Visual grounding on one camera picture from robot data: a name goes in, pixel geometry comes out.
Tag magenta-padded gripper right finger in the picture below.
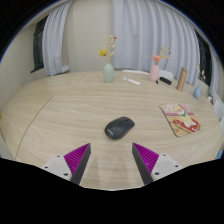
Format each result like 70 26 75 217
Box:
131 142 183 186

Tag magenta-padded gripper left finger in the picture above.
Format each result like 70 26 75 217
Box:
41 143 92 186

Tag black computer mouse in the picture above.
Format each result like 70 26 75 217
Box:
104 116 136 140

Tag blue vase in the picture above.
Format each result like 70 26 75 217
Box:
193 85 202 100

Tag bronze thermos bottle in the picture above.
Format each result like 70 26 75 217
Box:
175 66 189 92

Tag white remote control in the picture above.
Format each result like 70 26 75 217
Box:
122 76 142 86

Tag pink vase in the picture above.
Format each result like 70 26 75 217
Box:
149 64 160 83

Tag pale dried flower sprigs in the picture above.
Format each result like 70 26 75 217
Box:
195 65 206 88

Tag narrow white curtain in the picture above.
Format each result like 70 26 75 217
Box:
42 1 74 77
209 54 219 98

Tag pale green vase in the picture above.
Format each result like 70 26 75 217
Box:
102 62 115 84

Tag dark window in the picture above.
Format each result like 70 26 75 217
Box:
30 16 49 74
194 29 213 87

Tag yellow dried flowers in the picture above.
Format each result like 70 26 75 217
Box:
97 34 118 65

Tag wide white curtain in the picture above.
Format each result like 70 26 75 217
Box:
111 0 201 86

